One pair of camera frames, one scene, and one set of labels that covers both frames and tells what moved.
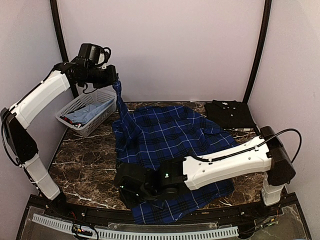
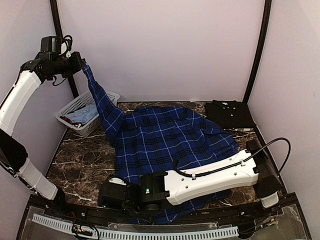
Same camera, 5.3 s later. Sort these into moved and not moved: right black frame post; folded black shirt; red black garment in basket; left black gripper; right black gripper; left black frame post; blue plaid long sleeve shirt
Moved: left black gripper; right black gripper; blue plaid long sleeve shirt
Not moved: right black frame post; red black garment in basket; left black frame post; folded black shirt
